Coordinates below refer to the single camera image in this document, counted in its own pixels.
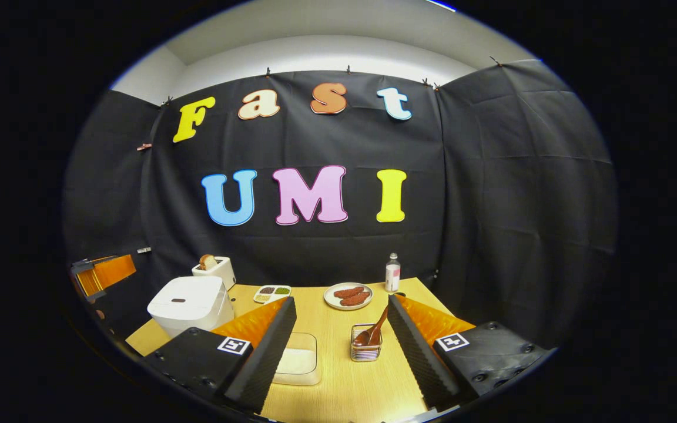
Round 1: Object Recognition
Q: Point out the metal wire chopstick holder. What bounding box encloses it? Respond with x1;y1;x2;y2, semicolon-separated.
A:
350;324;383;362

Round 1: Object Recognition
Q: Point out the clear plastic box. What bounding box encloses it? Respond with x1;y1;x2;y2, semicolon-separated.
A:
273;333;321;386

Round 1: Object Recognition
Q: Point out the brown wooden spoon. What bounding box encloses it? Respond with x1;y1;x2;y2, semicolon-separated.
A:
354;305;389;347

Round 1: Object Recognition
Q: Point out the black backdrop cloth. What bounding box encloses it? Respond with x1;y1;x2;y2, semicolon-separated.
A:
62;59;618;353

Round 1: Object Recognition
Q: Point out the white toaster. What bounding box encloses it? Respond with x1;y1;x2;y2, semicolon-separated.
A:
192;257;237;291

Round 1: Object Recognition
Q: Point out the white round plate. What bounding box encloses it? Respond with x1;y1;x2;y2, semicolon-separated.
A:
323;283;373;311

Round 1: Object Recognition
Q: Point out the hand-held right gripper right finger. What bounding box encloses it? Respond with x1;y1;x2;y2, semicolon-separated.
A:
386;293;551;412

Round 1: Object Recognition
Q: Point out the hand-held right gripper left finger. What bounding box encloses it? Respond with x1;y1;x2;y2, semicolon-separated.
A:
143;296;297;414

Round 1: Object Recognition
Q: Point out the white divided grain dish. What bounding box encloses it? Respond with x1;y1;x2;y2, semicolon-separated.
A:
253;285;292;304

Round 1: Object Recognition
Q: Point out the small clear bottle pink label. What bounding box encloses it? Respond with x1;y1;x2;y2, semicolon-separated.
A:
385;253;401;293

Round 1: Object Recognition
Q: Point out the white rice cooker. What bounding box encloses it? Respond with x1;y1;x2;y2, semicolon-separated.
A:
147;276;235;338

